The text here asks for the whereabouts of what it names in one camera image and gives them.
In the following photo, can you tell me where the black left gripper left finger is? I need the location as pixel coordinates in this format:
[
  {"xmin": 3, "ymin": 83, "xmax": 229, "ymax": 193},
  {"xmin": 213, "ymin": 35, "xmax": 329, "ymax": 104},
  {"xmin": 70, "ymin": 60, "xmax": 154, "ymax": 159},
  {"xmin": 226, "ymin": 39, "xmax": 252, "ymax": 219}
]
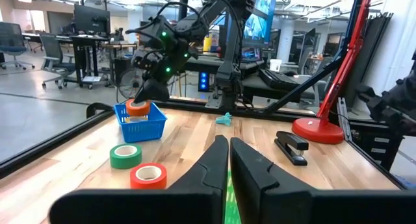
[{"xmin": 48, "ymin": 134, "xmax": 229, "ymax": 224}]

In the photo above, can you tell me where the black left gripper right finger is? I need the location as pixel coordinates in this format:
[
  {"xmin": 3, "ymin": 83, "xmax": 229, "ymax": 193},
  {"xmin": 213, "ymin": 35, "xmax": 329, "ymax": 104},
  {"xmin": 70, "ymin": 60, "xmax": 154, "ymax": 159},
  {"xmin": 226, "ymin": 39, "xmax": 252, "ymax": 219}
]
[{"xmin": 229, "ymin": 137, "xmax": 416, "ymax": 224}]

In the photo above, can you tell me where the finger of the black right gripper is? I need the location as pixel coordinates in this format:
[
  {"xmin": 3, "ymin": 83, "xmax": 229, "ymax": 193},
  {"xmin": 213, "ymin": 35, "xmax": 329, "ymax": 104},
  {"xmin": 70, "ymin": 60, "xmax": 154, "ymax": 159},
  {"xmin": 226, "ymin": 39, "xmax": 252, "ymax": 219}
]
[{"xmin": 133, "ymin": 77, "xmax": 170, "ymax": 105}]

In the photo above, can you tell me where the orange tape roll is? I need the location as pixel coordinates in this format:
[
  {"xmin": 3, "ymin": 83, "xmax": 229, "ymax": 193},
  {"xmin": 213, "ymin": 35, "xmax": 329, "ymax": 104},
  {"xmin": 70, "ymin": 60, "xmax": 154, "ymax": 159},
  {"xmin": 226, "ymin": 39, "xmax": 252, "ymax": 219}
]
[{"xmin": 125, "ymin": 99, "xmax": 151, "ymax": 118}]

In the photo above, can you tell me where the black stapler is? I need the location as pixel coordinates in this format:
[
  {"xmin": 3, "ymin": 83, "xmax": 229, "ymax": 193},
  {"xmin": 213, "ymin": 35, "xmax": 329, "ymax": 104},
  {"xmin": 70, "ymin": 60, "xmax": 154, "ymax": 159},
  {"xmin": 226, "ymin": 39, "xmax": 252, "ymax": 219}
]
[{"xmin": 274, "ymin": 131, "xmax": 309, "ymax": 167}]

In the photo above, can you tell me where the red tape roll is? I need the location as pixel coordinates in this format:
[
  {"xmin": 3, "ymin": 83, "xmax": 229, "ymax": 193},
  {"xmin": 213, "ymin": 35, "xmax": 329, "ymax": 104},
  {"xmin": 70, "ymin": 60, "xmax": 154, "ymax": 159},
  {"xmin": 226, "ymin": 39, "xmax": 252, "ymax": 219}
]
[{"xmin": 129, "ymin": 162, "xmax": 168, "ymax": 190}]

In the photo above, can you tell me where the teal staple remover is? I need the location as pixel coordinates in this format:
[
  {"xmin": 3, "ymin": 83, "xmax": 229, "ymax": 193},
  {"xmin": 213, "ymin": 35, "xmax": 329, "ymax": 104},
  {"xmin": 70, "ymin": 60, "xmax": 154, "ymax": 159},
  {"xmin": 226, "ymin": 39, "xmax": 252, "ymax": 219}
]
[{"xmin": 215, "ymin": 112, "xmax": 233, "ymax": 127}]

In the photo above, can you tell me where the green tape roll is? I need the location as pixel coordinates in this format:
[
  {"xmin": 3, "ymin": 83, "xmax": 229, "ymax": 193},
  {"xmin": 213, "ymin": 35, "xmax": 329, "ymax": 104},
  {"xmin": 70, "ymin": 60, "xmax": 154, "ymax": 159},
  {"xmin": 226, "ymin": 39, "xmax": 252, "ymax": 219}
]
[{"xmin": 109, "ymin": 143, "xmax": 143, "ymax": 170}]

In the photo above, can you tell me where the round floor fan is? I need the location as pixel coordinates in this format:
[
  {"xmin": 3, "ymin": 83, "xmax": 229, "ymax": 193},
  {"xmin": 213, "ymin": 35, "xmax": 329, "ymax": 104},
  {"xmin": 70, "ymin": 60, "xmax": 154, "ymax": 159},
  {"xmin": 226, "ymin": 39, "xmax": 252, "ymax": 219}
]
[{"xmin": 117, "ymin": 68, "xmax": 144, "ymax": 100}]

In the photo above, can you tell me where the green plastic basket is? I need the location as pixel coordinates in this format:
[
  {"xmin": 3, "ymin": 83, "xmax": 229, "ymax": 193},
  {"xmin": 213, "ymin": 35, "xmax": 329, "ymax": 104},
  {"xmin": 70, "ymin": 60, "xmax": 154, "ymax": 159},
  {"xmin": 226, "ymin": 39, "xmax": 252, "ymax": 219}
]
[{"xmin": 224, "ymin": 170, "xmax": 242, "ymax": 224}]

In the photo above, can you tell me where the blue plastic basket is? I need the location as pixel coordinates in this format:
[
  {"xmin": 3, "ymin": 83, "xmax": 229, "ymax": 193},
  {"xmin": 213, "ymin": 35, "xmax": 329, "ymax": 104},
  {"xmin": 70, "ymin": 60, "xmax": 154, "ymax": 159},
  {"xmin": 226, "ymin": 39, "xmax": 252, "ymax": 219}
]
[{"xmin": 113, "ymin": 102, "xmax": 168, "ymax": 144}]

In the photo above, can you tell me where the black side table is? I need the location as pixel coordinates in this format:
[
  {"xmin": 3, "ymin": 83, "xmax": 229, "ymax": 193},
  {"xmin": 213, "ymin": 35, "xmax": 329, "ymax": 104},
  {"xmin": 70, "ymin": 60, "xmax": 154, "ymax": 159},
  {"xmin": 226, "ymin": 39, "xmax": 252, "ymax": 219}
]
[{"xmin": 183, "ymin": 55, "xmax": 267, "ymax": 75}]

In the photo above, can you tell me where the computer tower with blue lights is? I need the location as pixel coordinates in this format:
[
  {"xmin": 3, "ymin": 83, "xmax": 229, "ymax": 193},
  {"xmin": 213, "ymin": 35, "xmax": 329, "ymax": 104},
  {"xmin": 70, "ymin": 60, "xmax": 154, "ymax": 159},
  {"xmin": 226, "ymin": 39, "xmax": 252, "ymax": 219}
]
[{"xmin": 198, "ymin": 71, "xmax": 211, "ymax": 93}]

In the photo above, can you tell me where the wooden desk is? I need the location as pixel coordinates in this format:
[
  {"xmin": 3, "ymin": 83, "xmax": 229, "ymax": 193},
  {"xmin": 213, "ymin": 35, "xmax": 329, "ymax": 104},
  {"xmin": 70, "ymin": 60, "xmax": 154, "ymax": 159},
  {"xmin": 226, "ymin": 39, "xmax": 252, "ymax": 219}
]
[{"xmin": 99, "ymin": 42, "xmax": 137, "ymax": 85}]

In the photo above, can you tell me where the yellow bottle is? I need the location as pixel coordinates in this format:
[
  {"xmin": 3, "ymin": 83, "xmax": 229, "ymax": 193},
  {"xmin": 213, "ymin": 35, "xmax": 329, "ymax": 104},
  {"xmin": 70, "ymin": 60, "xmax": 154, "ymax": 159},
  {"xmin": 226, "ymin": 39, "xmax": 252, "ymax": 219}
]
[{"xmin": 203, "ymin": 32, "xmax": 214, "ymax": 53}]

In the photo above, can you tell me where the black table clamp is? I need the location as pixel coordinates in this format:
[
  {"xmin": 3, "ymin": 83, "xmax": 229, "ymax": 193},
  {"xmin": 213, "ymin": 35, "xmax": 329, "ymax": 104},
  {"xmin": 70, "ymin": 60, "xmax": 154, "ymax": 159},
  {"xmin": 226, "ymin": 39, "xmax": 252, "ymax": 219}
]
[{"xmin": 86, "ymin": 102, "xmax": 114, "ymax": 119}]

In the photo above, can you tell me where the black standing desk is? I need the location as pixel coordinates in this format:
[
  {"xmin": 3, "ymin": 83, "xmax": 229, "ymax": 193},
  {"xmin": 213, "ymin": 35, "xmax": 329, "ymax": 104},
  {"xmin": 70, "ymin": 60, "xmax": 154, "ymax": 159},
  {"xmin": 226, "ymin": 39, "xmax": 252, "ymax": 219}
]
[{"xmin": 70, "ymin": 34, "xmax": 110, "ymax": 88}]

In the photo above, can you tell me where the black computer monitor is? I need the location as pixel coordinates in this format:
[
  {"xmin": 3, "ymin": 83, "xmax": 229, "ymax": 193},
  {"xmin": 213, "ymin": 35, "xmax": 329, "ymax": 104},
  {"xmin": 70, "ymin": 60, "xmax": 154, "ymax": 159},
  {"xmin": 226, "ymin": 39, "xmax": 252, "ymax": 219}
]
[{"xmin": 73, "ymin": 3, "xmax": 111, "ymax": 35}]

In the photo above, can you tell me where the red lamp stand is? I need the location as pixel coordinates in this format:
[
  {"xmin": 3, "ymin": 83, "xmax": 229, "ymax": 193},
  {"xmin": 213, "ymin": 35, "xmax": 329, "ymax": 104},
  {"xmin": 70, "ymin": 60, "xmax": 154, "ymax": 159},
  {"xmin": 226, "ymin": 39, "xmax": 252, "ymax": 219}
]
[{"xmin": 291, "ymin": 0, "xmax": 374, "ymax": 145}]

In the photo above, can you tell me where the laptop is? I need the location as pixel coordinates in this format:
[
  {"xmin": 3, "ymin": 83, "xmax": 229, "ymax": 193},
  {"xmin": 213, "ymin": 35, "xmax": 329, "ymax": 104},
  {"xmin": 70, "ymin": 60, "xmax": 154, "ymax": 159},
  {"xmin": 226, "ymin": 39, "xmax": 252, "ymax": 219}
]
[{"xmin": 240, "ymin": 47, "xmax": 263, "ymax": 63}]

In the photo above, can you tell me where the grey office chair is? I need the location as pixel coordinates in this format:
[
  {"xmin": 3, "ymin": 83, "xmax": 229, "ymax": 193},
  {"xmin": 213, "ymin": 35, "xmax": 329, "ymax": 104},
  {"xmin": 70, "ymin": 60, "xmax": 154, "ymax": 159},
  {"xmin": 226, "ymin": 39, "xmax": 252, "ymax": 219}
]
[{"xmin": 38, "ymin": 33, "xmax": 77, "ymax": 90}]

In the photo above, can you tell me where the black diagonal pole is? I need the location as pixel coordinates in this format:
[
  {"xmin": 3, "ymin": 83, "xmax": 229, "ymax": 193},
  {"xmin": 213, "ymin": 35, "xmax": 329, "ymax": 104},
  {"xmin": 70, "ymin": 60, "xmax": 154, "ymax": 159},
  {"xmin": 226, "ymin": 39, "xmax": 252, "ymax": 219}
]
[{"xmin": 263, "ymin": 0, "xmax": 367, "ymax": 116}]

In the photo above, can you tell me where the white cup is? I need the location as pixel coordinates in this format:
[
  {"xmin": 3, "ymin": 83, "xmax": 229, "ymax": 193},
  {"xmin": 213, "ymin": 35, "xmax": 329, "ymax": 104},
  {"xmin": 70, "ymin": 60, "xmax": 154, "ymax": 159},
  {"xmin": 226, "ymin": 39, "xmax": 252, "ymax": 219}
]
[{"xmin": 269, "ymin": 58, "xmax": 283, "ymax": 73}]

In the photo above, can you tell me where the black keyboard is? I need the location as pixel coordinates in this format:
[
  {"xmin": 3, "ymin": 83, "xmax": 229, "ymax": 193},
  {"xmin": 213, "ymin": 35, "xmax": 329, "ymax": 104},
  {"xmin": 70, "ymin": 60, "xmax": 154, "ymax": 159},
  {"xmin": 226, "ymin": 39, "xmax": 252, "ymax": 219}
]
[{"xmin": 258, "ymin": 68, "xmax": 302, "ymax": 92}]

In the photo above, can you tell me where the black drawer cabinet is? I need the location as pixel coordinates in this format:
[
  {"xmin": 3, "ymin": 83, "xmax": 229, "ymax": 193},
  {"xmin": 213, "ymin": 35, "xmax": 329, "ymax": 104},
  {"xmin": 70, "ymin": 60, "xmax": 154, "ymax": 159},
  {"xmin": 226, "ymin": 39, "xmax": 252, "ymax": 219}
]
[{"xmin": 350, "ymin": 119, "xmax": 406, "ymax": 171}]

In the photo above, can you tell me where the blue office chair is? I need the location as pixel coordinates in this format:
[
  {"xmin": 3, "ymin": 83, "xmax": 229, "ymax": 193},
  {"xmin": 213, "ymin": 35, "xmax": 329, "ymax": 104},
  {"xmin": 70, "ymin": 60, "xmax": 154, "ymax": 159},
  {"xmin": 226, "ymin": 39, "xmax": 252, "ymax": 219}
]
[{"xmin": 0, "ymin": 21, "xmax": 36, "ymax": 71}]

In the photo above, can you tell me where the stack of black panels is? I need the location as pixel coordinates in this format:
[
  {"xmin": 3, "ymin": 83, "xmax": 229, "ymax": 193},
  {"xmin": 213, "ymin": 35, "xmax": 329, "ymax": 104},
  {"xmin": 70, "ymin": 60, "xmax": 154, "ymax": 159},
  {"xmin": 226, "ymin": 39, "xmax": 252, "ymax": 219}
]
[{"xmin": 344, "ymin": 11, "xmax": 394, "ymax": 101}]

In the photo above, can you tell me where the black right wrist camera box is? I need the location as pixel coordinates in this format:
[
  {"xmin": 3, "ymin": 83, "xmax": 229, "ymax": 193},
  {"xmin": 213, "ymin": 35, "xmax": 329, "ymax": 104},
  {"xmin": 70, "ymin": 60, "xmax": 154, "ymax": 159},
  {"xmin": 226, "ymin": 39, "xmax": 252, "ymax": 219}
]
[{"xmin": 139, "ymin": 15, "xmax": 178, "ymax": 49}]

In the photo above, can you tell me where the black vertical post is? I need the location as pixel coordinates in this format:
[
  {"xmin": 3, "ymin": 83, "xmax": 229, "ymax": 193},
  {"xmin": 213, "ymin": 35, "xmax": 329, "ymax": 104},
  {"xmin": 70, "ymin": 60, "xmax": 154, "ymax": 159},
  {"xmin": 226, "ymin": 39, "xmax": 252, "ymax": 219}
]
[{"xmin": 177, "ymin": 0, "xmax": 190, "ymax": 22}]

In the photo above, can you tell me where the large wall screen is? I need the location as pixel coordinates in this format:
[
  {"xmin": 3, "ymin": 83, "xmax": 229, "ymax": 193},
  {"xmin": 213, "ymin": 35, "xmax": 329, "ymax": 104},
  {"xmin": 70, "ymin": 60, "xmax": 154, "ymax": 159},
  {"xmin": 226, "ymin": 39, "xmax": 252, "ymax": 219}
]
[{"xmin": 242, "ymin": 0, "xmax": 279, "ymax": 49}]

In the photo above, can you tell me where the black device on frame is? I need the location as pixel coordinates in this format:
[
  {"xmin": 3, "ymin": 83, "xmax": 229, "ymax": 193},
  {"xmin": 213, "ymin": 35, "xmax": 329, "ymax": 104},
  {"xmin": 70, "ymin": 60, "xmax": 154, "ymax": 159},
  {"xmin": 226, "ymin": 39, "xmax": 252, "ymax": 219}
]
[{"xmin": 356, "ymin": 48, "xmax": 416, "ymax": 137}]

